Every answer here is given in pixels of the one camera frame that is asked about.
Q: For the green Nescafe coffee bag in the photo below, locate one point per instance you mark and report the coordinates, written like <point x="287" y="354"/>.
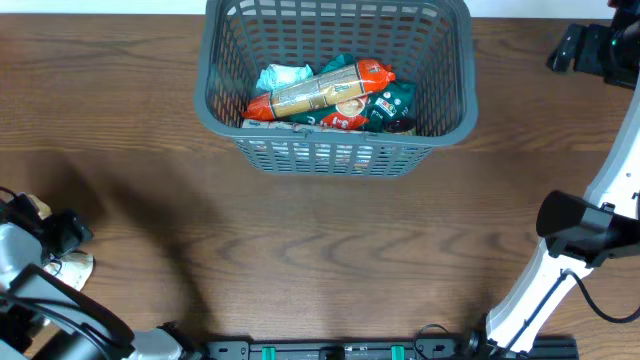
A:
<point x="370" y="113"/>

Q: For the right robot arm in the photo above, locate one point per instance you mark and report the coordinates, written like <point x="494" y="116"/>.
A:
<point x="577" y="234"/>

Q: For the red spaghetti packet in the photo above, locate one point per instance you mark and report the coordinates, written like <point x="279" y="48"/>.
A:
<point x="361" y="78"/>

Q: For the teal small tissue packet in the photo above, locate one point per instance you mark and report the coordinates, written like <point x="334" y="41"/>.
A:
<point x="275" y="76"/>

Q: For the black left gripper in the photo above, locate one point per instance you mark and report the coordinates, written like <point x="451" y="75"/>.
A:
<point x="62" y="233"/>

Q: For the grey plastic basket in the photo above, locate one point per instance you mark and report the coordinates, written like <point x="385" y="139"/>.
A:
<point x="427" y="42"/>

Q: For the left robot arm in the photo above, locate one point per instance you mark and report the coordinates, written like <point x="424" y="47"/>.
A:
<point x="30" y="295"/>

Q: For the blue Kleenex tissue pack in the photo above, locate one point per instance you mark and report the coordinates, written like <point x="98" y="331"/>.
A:
<point x="317" y="158"/>

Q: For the white paper bag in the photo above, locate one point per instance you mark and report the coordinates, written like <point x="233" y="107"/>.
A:
<point x="73" y="269"/>

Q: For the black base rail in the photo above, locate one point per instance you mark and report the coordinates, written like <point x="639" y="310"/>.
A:
<point x="433" y="346"/>

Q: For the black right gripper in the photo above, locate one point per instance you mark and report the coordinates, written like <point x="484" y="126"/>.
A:
<point x="584" y="48"/>

